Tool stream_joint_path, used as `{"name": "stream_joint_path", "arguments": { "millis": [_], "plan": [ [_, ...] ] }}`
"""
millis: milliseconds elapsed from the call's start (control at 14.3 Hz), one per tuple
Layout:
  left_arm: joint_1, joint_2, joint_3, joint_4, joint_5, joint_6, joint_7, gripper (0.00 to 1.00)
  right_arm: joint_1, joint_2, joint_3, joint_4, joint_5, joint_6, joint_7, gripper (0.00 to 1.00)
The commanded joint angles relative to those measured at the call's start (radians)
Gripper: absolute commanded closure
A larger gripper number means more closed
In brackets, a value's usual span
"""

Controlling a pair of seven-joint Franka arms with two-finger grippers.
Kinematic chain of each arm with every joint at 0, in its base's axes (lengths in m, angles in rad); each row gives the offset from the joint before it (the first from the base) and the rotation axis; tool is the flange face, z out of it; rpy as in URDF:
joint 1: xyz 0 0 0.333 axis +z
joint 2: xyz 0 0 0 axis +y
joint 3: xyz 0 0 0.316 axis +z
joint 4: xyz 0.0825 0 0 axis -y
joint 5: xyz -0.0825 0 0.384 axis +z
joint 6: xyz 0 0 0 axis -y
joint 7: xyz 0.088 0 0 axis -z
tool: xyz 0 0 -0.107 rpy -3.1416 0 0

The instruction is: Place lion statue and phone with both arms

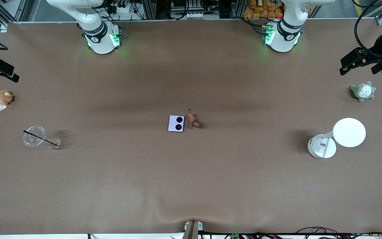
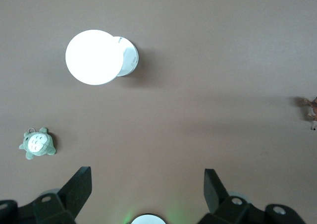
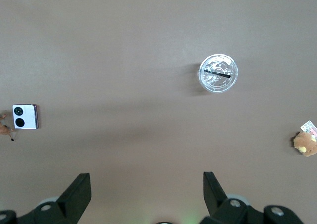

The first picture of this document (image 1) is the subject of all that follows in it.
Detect brown lion statue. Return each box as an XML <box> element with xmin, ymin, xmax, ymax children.
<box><xmin>187</xmin><ymin>109</ymin><xmax>201</xmax><ymax>129</ymax></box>

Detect lilac flip phone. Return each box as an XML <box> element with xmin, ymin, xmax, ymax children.
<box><xmin>168</xmin><ymin>115</ymin><xmax>185</xmax><ymax>132</ymax></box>

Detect brown plush toy with tag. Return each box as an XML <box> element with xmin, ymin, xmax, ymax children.
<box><xmin>0</xmin><ymin>90</ymin><xmax>13</xmax><ymax>111</ymax></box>

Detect grey totoro plush toy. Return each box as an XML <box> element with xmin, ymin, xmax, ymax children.
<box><xmin>350</xmin><ymin>81</ymin><xmax>376</xmax><ymax>103</ymax></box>

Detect clear plastic cup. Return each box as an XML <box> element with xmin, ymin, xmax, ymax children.
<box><xmin>23</xmin><ymin>125</ymin><xmax>61</xmax><ymax>149</ymax></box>

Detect white desk lamp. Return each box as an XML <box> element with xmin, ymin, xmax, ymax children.
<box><xmin>308</xmin><ymin>118</ymin><xmax>366</xmax><ymax>159</ymax></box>

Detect black drinking straw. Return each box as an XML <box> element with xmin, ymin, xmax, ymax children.
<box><xmin>23</xmin><ymin>130</ymin><xmax>59</xmax><ymax>146</ymax></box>

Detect orange snack bags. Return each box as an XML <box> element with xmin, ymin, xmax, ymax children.
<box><xmin>243</xmin><ymin>0</ymin><xmax>284</xmax><ymax>19</ymax></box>

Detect white power strip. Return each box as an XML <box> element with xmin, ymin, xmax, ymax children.
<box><xmin>111</xmin><ymin>3</ymin><xmax>140</xmax><ymax>16</ymax></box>

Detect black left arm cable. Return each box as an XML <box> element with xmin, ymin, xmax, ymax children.
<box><xmin>354</xmin><ymin>0</ymin><xmax>382</xmax><ymax>55</ymax></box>

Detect looped black cable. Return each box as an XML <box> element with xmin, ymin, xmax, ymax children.
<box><xmin>295</xmin><ymin>227</ymin><xmax>338</xmax><ymax>235</ymax></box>

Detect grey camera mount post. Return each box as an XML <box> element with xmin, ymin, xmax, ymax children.
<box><xmin>182</xmin><ymin>220</ymin><xmax>204</xmax><ymax>239</ymax></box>

